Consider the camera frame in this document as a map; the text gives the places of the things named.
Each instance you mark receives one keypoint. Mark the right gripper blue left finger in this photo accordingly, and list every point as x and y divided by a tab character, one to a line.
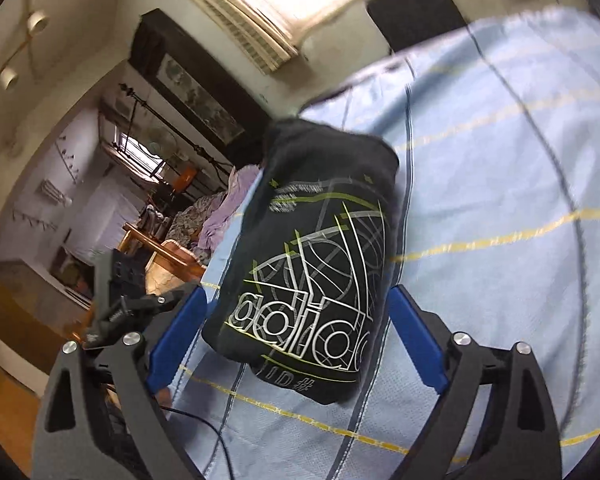
176	331

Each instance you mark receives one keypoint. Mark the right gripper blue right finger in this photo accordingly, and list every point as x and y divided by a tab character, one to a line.
423	335

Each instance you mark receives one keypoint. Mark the black hoodie yellow zipper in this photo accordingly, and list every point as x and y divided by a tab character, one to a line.
302	295

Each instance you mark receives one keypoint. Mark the purple clothes pile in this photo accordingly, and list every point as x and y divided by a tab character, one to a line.
213	230

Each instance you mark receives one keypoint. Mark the wooden chair with cushion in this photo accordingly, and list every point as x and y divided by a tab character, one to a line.
170	265

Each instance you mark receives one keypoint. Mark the black iron coat stand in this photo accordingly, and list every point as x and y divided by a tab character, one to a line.
219	167

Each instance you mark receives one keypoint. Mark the dark framed landscape painting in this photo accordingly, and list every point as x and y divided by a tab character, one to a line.
198	86

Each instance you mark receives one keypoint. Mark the light blue striped bedsheet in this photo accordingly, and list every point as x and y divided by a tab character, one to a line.
496	128

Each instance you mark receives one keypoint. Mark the ceiling track spotlights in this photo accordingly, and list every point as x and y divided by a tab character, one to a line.
36	23

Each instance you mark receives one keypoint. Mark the left checkered curtain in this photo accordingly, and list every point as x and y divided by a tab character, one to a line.
260	40

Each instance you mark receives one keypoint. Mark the black office chair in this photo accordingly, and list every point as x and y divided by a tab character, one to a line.
405	23

